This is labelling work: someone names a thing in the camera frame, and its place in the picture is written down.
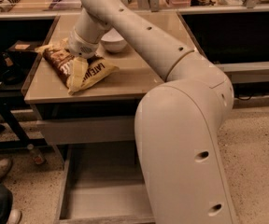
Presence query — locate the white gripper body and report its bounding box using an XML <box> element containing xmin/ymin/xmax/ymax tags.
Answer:
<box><xmin>67</xmin><ymin>29</ymin><xmax>99</xmax><ymax>59</ymax></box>

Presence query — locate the open middle drawer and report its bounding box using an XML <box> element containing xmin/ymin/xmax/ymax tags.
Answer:
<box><xmin>53</xmin><ymin>141</ymin><xmax>155</xmax><ymax>224</ymax></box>

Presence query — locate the white bowl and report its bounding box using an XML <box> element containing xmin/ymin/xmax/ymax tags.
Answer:
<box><xmin>101</xmin><ymin>28</ymin><xmax>127</xmax><ymax>53</ymax></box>

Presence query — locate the plastic bottle on floor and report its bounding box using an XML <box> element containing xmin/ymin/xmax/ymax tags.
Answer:
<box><xmin>27</xmin><ymin>144</ymin><xmax>46</xmax><ymax>165</ymax></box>

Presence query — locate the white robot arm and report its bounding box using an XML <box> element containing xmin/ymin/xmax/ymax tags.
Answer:
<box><xmin>69</xmin><ymin>0</ymin><xmax>238</xmax><ymax>224</ymax></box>

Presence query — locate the brown yellow chip bag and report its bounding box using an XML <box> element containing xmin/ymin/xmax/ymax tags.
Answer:
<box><xmin>35</xmin><ymin>38</ymin><xmax>120</xmax><ymax>91</ymax></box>

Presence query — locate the black bag under desk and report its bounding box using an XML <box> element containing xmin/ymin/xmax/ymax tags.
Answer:
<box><xmin>2</xmin><ymin>40</ymin><xmax>41</xmax><ymax>85</ymax></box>

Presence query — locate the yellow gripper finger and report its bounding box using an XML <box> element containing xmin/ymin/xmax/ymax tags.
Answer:
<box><xmin>67</xmin><ymin>57</ymin><xmax>89</xmax><ymax>94</ymax></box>

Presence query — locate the closed top drawer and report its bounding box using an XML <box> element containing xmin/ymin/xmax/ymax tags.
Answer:
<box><xmin>37</xmin><ymin>116</ymin><xmax>135</xmax><ymax>146</ymax></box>

